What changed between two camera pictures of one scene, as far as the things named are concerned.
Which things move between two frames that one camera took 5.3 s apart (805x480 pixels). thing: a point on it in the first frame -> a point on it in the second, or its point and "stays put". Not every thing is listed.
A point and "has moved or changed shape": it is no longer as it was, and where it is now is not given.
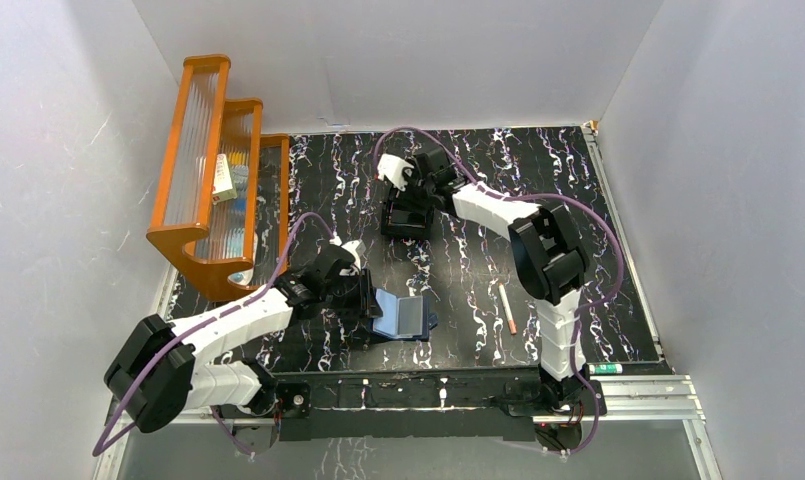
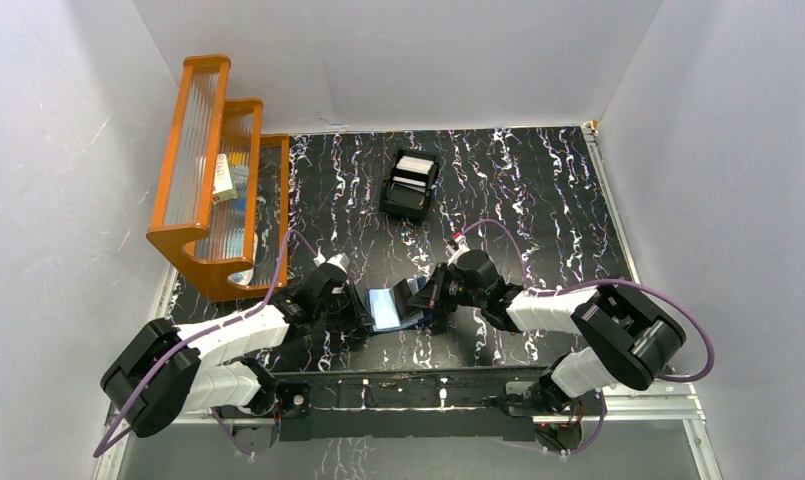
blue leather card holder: (405, 317) has moved or changed shape
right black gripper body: (417, 185) -> (457, 291)
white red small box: (222, 186) stays put
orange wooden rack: (223, 218) stays put
